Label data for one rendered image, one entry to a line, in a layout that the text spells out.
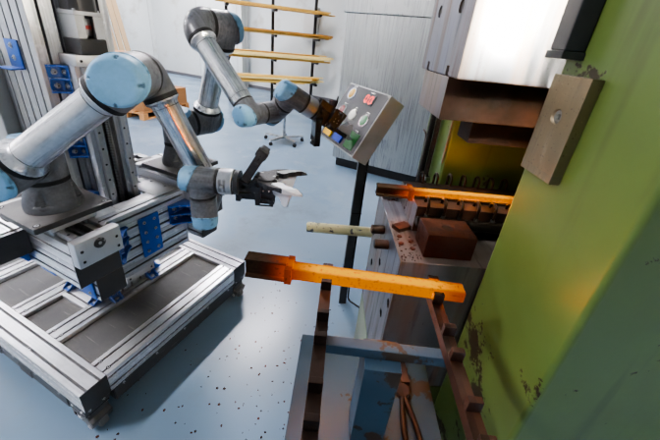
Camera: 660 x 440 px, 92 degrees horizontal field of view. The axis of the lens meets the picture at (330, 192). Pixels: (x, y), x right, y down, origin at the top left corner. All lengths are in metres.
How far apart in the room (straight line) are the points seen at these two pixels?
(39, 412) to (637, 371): 1.83
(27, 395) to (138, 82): 1.40
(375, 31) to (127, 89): 2.92
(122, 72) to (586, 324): 0.99
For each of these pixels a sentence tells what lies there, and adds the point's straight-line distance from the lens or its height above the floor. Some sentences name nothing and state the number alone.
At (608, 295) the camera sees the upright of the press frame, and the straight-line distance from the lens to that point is 0.61.
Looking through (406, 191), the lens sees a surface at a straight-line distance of 0.93.
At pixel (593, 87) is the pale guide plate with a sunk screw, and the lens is 0.63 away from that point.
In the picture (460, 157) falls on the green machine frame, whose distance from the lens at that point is 1.16.
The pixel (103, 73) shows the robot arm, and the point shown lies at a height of 1.26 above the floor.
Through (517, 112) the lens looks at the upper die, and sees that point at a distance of 0.88.
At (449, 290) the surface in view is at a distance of 0.66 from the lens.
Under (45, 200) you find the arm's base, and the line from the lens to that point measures 1.27.
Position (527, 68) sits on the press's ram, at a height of 1.36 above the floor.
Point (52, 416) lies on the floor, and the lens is 1.80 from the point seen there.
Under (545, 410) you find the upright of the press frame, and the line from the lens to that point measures 0.78.
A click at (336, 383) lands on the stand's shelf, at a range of 0.81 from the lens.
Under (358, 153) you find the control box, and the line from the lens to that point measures 1.28.
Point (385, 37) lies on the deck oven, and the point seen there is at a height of 1.44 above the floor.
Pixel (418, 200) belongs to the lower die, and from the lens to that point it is 0.92.
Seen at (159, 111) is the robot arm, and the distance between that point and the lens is 1.04.
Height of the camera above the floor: 1.37
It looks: 26 degrees down
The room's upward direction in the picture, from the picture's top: 6 degrees clockwise
